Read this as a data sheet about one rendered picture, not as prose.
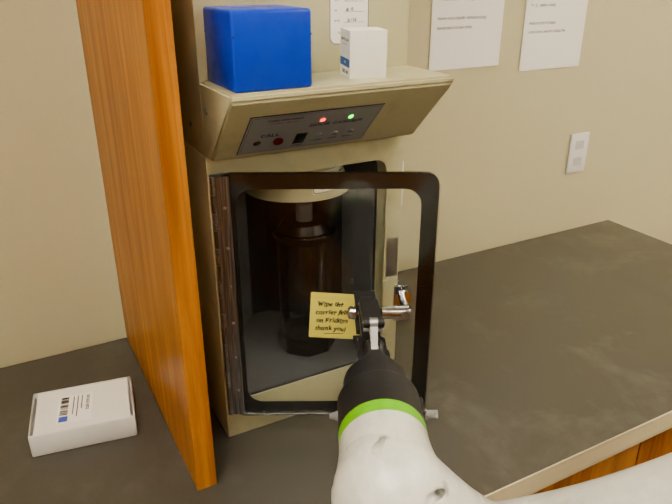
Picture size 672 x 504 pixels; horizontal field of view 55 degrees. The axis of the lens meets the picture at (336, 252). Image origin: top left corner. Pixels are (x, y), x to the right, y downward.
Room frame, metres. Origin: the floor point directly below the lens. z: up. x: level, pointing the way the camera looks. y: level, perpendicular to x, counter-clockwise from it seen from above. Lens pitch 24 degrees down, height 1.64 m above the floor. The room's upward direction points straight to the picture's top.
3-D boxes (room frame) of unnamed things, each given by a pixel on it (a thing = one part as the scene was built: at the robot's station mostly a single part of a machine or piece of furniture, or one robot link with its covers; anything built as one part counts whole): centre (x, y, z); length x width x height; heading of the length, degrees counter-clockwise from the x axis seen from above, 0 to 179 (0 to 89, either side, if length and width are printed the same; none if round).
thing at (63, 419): (0.88, 0.42, 0.96); 0.16 x 0.12 x 0.04; 110
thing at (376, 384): (0.57, -0.05, 1.20); 0.12 x 0.06 x 0.09; 91
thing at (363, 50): (0.89, -0.04, 1.54); 0.05 x 0.05 x 0.06; 14
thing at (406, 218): (0.84, 0.01, 1.19); 0.30 x 0.01 x 0.40; 91
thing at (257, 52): (0.82, 0.10, 1.56); 0.10 x 0.10 x 0.09; 28
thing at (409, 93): (0.87, 0.01, 1.46); 0.32 x 0.11 x 0.10; 118
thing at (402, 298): (0.81, -0.06, 1.20); 0.10 x 0.05 x 0.03; 91
